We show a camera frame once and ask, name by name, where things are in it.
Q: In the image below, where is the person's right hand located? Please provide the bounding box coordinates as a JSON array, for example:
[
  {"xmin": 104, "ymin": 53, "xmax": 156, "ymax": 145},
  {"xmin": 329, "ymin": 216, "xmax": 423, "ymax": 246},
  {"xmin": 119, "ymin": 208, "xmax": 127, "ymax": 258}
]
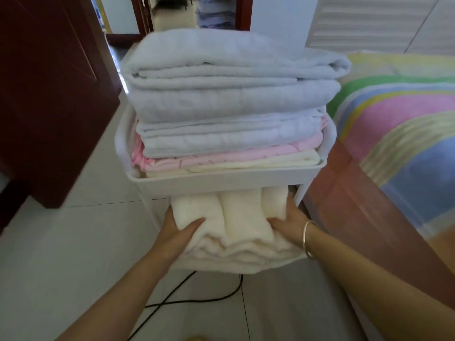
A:
[{"xmin": 266, "ymin": 195, "xmax": 314, "ymax": 256}]

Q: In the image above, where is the person's left hand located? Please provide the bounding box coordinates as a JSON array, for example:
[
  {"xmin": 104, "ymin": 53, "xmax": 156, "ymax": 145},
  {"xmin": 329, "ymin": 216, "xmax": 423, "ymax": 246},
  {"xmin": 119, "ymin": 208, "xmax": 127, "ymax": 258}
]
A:
[{"xmin": 153, "ymin": 206, "xmax": 207, "ymax": 270}]

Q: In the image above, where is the cream fleece blanket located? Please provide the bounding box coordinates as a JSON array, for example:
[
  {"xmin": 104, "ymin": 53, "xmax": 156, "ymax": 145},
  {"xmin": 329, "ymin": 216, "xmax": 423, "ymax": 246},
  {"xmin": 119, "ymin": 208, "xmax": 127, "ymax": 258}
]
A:
[{"xmin": 171, "ymin": 184, "xmax": 308, "ymax": 269}]

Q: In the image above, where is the white plastic shelf cart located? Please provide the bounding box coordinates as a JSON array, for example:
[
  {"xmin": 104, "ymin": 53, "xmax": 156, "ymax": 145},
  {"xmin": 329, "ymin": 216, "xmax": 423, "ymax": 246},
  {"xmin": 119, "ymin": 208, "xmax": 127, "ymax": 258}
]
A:
[{"xmin": 114, "ymin": 103, "xmax": 339, "ymax": 276}]

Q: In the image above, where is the person's right forearm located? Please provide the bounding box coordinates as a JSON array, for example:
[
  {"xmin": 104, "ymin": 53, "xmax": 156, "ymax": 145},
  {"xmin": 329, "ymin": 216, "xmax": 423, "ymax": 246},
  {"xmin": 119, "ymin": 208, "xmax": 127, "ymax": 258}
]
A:
[{"xmin": 306, "ymin": 227, "xmax": 455, "ymax": 341}]

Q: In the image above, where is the person's left forearm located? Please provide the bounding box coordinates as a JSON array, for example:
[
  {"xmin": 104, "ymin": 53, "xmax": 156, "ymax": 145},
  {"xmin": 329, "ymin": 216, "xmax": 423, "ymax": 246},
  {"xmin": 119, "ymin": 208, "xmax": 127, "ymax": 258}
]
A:
[{"xmin": 57, "ymin": 253, "xmax": 182, "ymax": 341}]

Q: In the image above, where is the striped pastel bed sheet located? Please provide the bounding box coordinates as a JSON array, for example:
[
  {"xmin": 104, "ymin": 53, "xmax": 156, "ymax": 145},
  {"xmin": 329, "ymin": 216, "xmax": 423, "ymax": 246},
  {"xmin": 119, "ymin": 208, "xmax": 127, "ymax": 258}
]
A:
[{"xmin": 326, "ymin": 52, "xmax": 455, "ymax": 242}]

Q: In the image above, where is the dark brown door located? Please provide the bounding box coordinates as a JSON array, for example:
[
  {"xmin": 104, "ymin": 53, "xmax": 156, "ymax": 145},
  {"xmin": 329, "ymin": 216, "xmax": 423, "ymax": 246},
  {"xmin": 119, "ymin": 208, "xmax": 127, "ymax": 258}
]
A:
[{"xmin": 0, "ymin": 0, "xmax": 123, "ymax": 210}]

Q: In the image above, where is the hallway shelf with stacked items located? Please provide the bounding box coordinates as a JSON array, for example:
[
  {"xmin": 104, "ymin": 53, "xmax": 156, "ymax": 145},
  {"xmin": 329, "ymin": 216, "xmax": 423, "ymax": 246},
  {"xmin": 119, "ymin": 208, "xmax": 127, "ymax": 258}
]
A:
[{"xmin": 195, "ymin": 0, "xmax": 237, "ymax": 30}]

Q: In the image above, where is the silver bracelet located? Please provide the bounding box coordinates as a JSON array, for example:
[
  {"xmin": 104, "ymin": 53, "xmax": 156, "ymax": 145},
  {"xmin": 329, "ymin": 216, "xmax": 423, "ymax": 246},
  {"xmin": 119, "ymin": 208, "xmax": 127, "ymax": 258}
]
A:
[{"xmin": 301, "ymin": 220, "xmax": 316, "ymax": 259}]

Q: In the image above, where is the black floor cable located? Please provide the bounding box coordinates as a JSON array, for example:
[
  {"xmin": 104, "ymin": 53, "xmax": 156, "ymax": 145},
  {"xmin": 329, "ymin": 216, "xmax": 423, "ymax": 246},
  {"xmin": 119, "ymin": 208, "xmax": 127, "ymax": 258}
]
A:
[{"xmin": 127, "ymin": 272, "xmax": 245, "ymax": 341}]

